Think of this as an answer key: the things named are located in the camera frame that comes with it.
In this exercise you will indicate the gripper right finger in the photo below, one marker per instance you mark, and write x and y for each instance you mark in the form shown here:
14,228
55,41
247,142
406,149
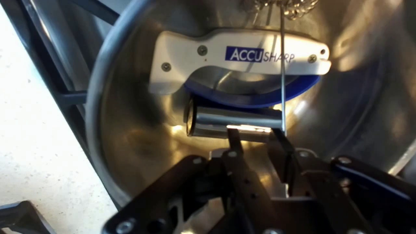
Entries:
357,188

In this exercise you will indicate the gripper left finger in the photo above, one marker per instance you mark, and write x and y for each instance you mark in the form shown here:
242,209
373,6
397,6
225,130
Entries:
182,182

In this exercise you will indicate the metal whisk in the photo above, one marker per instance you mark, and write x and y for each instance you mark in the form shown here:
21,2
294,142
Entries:
234,118

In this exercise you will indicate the stainless steel pot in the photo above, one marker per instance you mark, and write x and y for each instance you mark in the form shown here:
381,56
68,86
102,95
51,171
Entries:
357,97

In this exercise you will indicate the white and blue knife sharpener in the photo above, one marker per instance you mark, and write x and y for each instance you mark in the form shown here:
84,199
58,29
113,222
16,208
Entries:
195,65

